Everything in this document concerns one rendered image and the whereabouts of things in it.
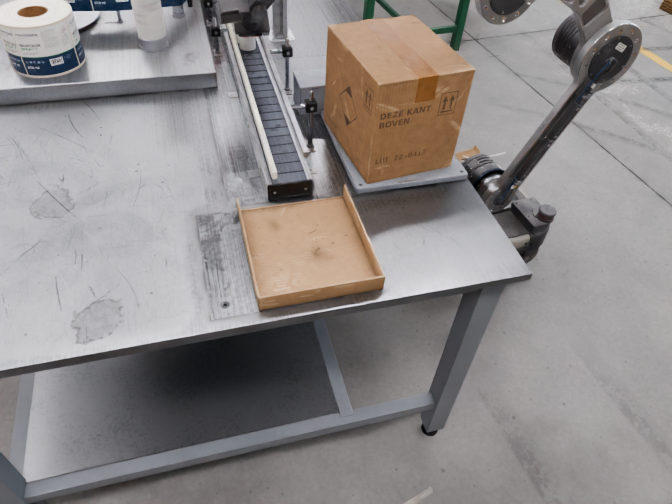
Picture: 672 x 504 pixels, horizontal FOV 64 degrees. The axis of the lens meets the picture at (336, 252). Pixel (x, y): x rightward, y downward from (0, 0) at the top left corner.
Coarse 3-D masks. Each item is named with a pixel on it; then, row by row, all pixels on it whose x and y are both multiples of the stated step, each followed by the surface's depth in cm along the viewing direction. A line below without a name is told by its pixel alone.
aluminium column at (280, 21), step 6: (276, 0) 180; (282, 0) 181; (276, 6) 181; (282, 6) 182; (276, 12) 183; (282, 12) 184; (276, 18) 184; (282, 18) 186; (276, 24) 186; (282, 24) 187; (276, 30) 187; (282, 30) 189; (276, 36) 189; (282, 36) 189
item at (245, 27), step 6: (264, 18) 157; (234, 24) 155; (240, 24) 155; (246, 24) 153; (252, 24) 152; (258, 24) 153; (264, 24) 157; (234, 30) 156; (240, 30) 155; (246, 30) 156; (252, 30) 156; (258, 30) 156; (264, 30) 157
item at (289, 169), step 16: (256, 48) 173; (256, 64) 166; (256, 80) 159; (256, 96) 153; (272, 96) 153; (272, 112) 148; (256, 128) 142; (272, 128) 142; (288, 128) 143; (272, 144) 137; (288, 144) 138; (288, 160) 133; (288, 176) 129; (304, 176) 129
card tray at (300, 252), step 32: (256, 224) 123; (288, 224) 124; (320, 224) 124; (352, 224) 125; (256, 256) 116; (288, 256) 117; (320, 256) 117; (352, 256) 118; (256, 288) 106; (288, 288) 111; (320, 288) 107; (352, 288) 110
